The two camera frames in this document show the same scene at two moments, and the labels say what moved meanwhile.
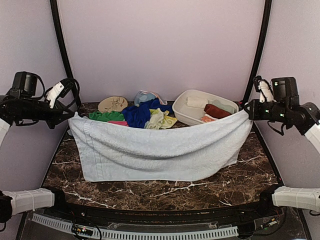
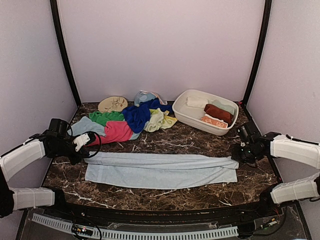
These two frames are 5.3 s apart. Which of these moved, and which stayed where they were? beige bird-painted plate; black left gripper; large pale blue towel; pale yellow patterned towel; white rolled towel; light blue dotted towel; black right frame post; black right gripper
Moved: black left gripper; large pale blue towel; black right gripper
Stayed: pale yellow patterned towel; white rolled towel; beige bird-painted plate; light blue dotted towel; black right frame post
